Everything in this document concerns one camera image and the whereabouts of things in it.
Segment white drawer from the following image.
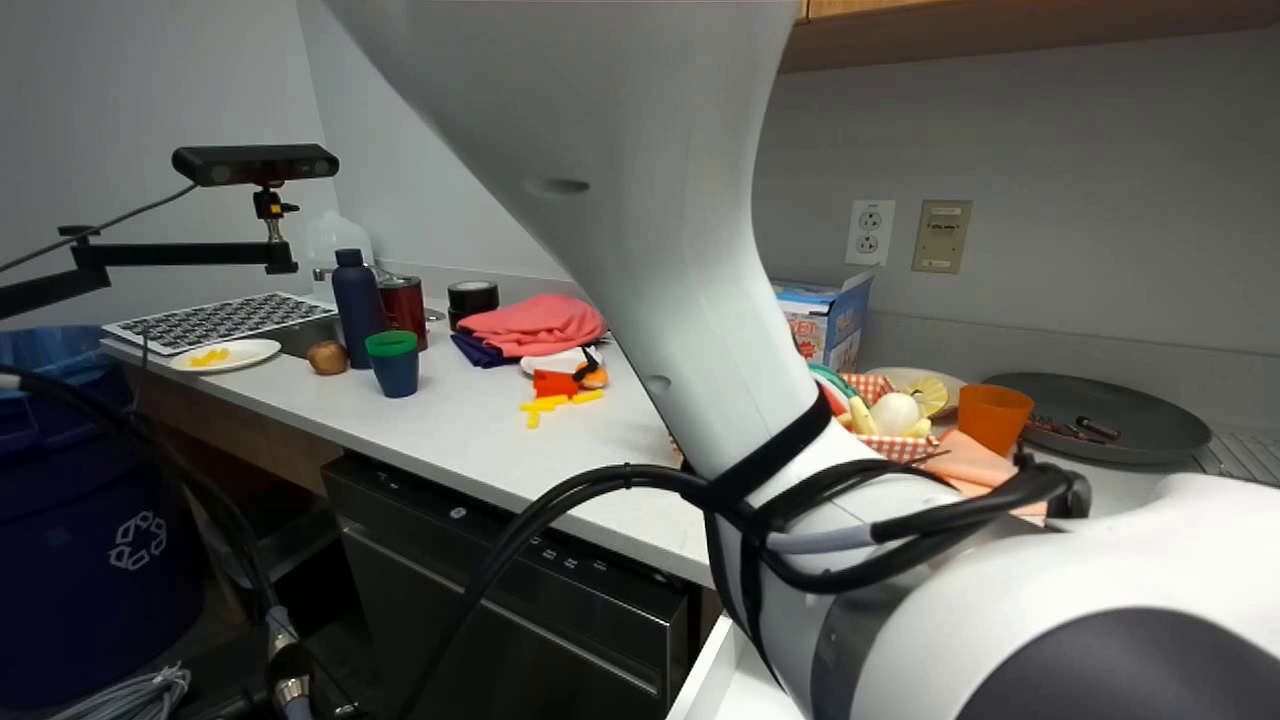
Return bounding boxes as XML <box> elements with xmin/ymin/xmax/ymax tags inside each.
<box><xmin>666</xmin><ymin>616</ymin><xmax>804</xmax><ymax>720</ymax></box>

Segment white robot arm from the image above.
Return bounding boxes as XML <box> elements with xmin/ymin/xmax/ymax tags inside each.
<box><xmin>330</xmin><ymin>0</ymin><xmax>1280</xmax><ymax>720</ymax></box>

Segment red white plush toy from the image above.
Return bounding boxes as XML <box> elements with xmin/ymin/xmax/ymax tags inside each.
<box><xmin>519</xmin><ymin>346</ymin><xmax>607</xmax><ymax>397</ymax></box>

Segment yellow toy fries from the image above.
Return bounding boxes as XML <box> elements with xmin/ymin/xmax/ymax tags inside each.
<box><xmin>519</xmin><ymin>391</ymin><xmax>606</xmax><ymax>428</ymax></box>

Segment pink folded cloth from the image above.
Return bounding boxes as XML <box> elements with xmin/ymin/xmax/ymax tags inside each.
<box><xmin>459</xmin><ymin>293</ymin><xmax>607</xmax><ymax>361</ymax></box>

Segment dark blue cloth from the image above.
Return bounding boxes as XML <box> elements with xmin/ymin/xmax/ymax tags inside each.
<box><xmin>453</xmin><ymin>331</ymin><xmax>507</xmax><ymax>369</ymax></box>

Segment blue toy food box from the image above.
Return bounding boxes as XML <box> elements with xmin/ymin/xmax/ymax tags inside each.
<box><xmin>776</xmin><ymin>270</ymin><xmax>873</xmax><ymax>372</ymax></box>

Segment checkered wicker basket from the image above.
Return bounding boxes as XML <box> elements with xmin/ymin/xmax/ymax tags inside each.
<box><xmin>812</xmin><ymin>369</ymin><xmax>935</xmax><ymax>464</ymax></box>

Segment dark red mug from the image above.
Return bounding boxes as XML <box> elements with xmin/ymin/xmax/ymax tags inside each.
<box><xmin>381</xmin><ymin>276</ymin><xmax>429</xmax><ymax>344</ymax></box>

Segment blue cup green rim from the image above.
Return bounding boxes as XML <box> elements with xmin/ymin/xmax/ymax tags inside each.
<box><xmin>365</xmin><ymin>329</ymin><xmax>422</xmax><ymax>397</ymax></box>

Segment white toy egg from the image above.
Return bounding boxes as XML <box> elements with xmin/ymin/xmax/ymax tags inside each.
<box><xmin>873</xmin><ymin>391</ymin><xmax>926</xmax><ymax>436</ymax></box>

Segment white plate behind basket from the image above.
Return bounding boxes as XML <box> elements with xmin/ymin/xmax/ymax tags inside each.
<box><xmin>885</xmin><ymin>369</ymin><xmax>959</xmax><ymax>417</ymax></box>

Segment black dishwasher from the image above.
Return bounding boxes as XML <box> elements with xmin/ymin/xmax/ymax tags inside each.
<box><xmin>326</xmin><ymin>456</ymin><xmax>699</xmax><ymax>720</ymax></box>

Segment dark blue bottle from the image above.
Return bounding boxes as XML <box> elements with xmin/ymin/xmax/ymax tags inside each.
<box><xmin>333</xmin><ymin>248</ymin><xmax>386</xmax><ymax>369</ymax></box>

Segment brown toy onion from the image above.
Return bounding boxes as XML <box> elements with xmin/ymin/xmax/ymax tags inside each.
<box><xmin>307</xmin><ymin>340</ymin><xmax>347</xmax><ymax>376</ymax></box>

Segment peach folded napkin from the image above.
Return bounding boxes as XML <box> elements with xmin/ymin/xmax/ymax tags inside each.
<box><xmin>926</xmin><ymin>428</ymin><xmax>1016</xmax><ymax>497</ymax></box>

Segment orange plastic cup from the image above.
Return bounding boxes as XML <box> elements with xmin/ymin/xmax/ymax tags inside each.
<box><xmin>957</xmin><ymin>385</ymin><xmax>1031</xmax><ymax>456</ymax></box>

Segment white dish drying rack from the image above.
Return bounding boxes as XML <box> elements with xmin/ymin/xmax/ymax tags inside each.
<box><xmin>104</xmin><ymin>293</ymin><xmax>338</xmax><ymax>357</ymax></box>

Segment wooden upper cabinet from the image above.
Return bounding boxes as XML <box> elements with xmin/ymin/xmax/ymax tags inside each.
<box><xmin>786</xmin><ymin>0</ymin><xmax>1280</xmax><ymax>71</ymax></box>

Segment black bin under counter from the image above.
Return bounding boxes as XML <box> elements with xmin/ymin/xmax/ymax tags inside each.
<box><xmin>201</xmin><ymin>482</ymin><xmax>352</xmax><ymax>632</ymax></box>

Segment white plate with yellow food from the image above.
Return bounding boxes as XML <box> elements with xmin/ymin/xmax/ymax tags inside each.
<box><xmin>167</xmin><ymin>340</ymin><xmax>281</xmax><ymax>376</ymax></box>

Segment dark grey round plate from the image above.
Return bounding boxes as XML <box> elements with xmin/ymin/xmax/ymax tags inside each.
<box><xmin>995</xmin><ymin>372</ymin><xmax>1214</xmax><ymax>471</ymax></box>

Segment blue recycling bin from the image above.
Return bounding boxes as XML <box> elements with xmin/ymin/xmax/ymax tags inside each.
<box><xmin>0</xmin><ymin>321</ymin><xmax>203</xmax><ymax>716</ymax></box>

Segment white wall power outlet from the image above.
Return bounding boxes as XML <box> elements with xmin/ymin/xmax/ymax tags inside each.
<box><xmin>846</xmin><ymin>199</ymin><xmax>895</xmax><ymax>268</ymax></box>

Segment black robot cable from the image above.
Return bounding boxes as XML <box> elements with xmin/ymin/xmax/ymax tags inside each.
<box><xmin>0</xmin><ymin>363</ymin><xmax>1096</xmax><ymax>720</ymax></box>

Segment beige wall switch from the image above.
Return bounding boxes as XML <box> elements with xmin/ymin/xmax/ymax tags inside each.
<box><xmin>912</xmin><ymin>199</ymin><xmax>971</xmax><ymax>276</ymax></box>

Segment black stereo camera on stand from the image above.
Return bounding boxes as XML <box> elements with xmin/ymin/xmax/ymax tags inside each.
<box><xmin>172</xmin><ymin>145</ymin><xmax>339</xmax><ymax>188</ymax></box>

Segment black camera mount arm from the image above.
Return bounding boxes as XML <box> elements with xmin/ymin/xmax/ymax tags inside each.
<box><xmin>0</xmin><ymin>188</ymin><xmax>296</xmax><ymax>321</ymax></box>

